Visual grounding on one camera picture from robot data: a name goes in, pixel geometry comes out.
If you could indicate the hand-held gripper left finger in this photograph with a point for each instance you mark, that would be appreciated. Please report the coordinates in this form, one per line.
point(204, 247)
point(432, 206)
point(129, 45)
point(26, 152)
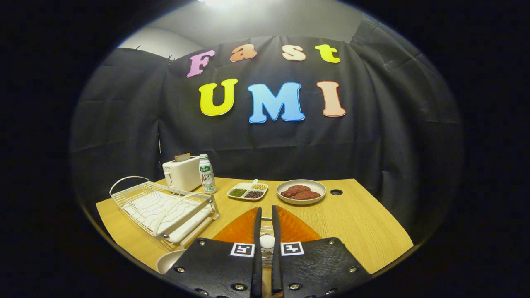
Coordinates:
point(215, 269)

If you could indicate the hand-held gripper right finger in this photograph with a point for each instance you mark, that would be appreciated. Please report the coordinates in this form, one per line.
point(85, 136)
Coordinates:
point(323, 269)

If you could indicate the beige round plate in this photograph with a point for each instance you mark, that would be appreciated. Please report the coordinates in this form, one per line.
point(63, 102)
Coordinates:
point(169, 260)

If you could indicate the beige plate with meat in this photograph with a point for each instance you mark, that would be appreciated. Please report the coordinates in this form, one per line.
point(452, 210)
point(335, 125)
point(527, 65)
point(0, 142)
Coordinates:
point(300, 202)

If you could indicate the red meat piece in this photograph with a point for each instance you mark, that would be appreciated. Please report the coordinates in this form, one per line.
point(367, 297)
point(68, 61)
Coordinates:
point(294, 190)
point(308, 195)

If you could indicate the black table grommet hole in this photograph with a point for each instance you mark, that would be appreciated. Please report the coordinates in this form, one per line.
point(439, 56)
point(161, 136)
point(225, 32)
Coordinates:
point(336, 192)

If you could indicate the white divided bean tray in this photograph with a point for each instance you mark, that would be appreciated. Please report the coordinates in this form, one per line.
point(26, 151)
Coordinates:
point(247, 191)

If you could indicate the white drip tray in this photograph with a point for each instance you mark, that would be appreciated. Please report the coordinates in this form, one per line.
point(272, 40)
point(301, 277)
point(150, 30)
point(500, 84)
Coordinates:
point(157, 207)

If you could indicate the white bottle green label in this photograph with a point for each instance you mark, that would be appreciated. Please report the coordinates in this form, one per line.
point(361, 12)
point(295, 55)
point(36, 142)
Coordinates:
point(207, 176)

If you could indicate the white toaster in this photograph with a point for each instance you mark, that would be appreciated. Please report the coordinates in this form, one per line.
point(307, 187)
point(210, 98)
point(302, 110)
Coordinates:
point(182, 176)

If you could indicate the brown toast slice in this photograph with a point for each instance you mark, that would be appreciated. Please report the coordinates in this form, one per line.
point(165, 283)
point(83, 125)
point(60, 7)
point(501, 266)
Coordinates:
point(182, 157)

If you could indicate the black backdrop cloth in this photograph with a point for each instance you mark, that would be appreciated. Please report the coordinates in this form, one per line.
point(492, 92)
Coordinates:
point(331, 145)

